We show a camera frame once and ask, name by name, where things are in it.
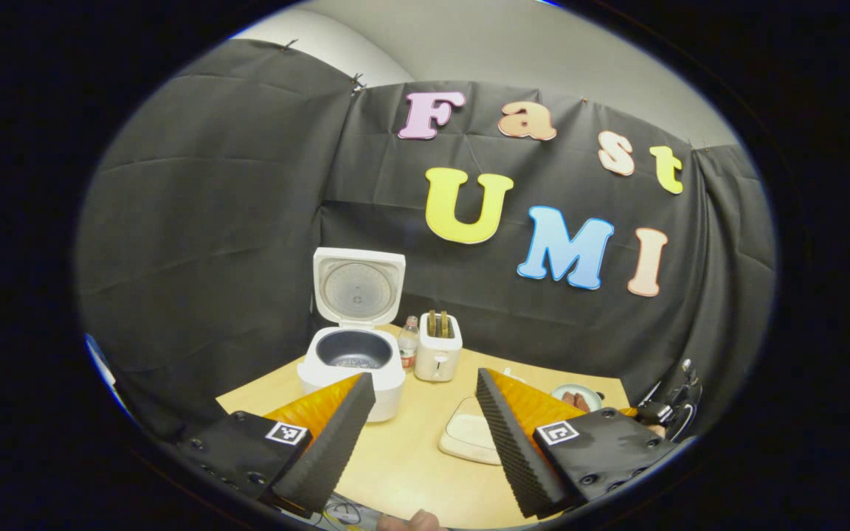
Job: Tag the red meat piece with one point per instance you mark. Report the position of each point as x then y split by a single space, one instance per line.
578 402

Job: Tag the clear square container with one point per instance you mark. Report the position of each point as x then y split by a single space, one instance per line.
462 442

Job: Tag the pale green plate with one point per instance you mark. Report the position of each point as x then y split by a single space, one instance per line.
569 389

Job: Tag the white rice cooker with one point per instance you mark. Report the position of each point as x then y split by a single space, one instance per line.
358 287

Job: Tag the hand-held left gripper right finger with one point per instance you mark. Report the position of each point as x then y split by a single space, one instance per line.
510 442

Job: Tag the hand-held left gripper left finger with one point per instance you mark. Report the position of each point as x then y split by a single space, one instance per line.
336 442

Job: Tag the brown bread slice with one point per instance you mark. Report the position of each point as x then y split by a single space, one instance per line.
432 322
444 322

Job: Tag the white toaster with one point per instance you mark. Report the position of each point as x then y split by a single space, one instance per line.
437 361

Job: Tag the clear water bottle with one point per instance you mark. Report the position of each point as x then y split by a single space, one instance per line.
408 346

